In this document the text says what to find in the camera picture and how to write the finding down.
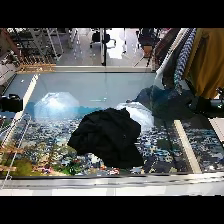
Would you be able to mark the dark hanging garment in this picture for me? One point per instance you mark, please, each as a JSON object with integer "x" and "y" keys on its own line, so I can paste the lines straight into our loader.
{"x": 170, "y": 66}

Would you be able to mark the blue white patterned garment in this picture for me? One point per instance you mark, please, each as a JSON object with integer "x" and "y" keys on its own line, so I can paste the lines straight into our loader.
{"x": 184, "y": 58}

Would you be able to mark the black long-sleeved shirt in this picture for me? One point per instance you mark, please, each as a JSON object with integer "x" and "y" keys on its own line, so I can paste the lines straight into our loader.
{"x": 106, "y": 136}

